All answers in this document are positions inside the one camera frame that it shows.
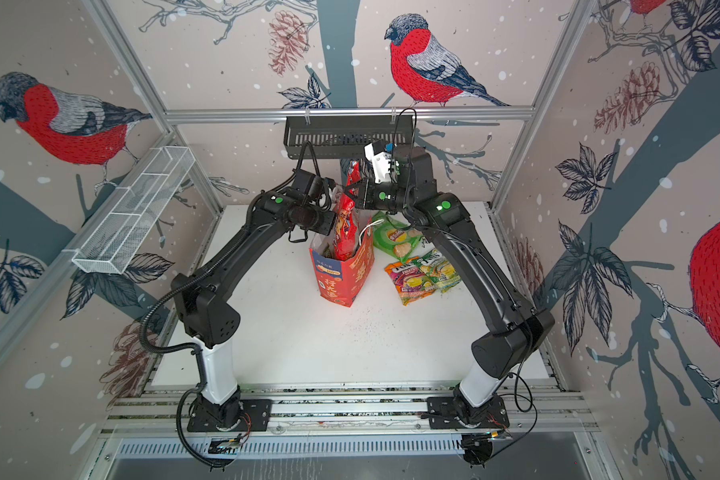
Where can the white wire mesh shelf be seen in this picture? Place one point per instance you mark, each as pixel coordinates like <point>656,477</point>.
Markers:
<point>138,205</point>

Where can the horizontal aluminium frame bar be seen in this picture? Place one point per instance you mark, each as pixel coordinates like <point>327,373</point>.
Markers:
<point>466,113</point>

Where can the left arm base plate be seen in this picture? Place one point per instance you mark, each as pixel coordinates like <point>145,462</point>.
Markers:
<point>234,415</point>

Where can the black hanging basket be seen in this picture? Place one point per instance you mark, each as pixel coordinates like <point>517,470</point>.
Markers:
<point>337,137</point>

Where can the green yellow candy packet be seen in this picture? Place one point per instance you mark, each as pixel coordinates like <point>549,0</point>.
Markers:
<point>438,269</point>

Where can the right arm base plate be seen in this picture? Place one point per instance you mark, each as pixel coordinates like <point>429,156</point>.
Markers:
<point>444,413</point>

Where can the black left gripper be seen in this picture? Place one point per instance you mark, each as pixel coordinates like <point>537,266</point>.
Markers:
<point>327,227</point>

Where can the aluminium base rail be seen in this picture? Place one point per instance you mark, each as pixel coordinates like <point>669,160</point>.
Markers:
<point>330,423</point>

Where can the red paper gift bag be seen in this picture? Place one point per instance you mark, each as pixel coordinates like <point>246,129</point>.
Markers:
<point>340,281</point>

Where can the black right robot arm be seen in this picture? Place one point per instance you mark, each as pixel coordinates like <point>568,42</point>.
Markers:
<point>403,182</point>

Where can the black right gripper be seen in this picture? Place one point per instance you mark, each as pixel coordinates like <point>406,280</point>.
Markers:
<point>371,195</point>

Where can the red snack bag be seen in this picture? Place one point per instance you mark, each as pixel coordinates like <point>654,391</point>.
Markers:
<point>345,240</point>

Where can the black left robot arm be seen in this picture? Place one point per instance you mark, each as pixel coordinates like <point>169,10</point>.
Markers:
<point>304,201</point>

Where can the green chips bag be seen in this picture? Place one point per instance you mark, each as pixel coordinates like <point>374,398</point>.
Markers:
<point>394,237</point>

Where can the orange candy snack packet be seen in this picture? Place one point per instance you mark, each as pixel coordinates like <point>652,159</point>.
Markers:
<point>410,282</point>

